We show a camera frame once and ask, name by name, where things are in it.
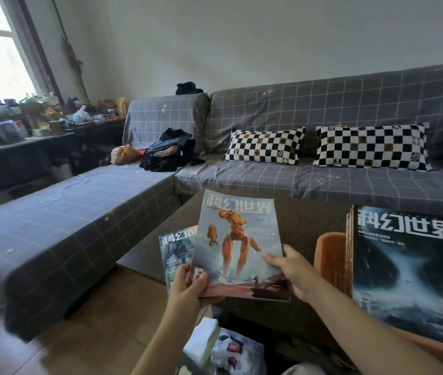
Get blue white printed packet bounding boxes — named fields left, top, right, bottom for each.
left=210, top=328, right=266, bottom=375

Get person's left hand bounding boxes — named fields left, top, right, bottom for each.
left=165, top=263, right=225, bottom=323

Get person's right forearm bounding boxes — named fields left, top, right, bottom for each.
left=303, top=277, right=443, bottom=375

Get white plastic bag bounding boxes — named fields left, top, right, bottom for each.
left=72, top=105, right=94, bottom=124

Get dark side counter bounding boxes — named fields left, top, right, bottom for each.
left=0, top=120, right=127, bottom=214

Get brown tied plastic bag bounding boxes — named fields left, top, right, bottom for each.
left=110, top=144, right=144, bottom=167

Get grey checked covered sofa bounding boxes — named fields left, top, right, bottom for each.
left=0, top=64, right=443, bottom=342

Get blue green mountain magazine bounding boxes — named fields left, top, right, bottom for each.
left=158, top=225, right=199, bottom=293

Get person's right hand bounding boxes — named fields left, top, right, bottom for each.
left=262, top=244, right=324, bottom=305

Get orange robot cover magazine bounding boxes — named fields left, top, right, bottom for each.
left=187, top=189, right=291, bottom=302

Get brown hanging wall ornament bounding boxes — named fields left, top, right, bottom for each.
left=51, top=0, right=89, bottom=102

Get dark speckled table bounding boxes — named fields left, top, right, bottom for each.
left=116, top=187, right=443, bottom=375

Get dark blue vortex magazine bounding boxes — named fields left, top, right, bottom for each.
left=350, top=205, right=443, bottom=350

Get heap of dark clothes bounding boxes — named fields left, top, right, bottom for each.
left=139, top=128, right=206, bottom=173

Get black crumpled garment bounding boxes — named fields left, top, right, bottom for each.
left=175, top=81, right=204, bottom=96

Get white tissue pack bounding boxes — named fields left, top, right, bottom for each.
left=182, top=317, right=221, bottom=368

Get person's left forearm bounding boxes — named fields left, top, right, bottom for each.
left=131, top=308, right=203, bottom=375

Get clutter of household items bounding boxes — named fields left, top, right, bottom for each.
left=0, top=91, right=127, bottom=151

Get orange plastic basket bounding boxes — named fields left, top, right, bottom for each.
left=314, top=231, right=443, bottom=375

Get black white checkered pillow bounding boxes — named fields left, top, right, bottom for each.
left=313, top=122, right=432, bottom=172
left=223, top=127, right=307, bottom=166

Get thick stack of magazines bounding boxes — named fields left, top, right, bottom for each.
left=344, top=206, right=355, bottom=297

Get person's light trousers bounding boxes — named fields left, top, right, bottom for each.
left=280, top=362, right=328, bottom=375

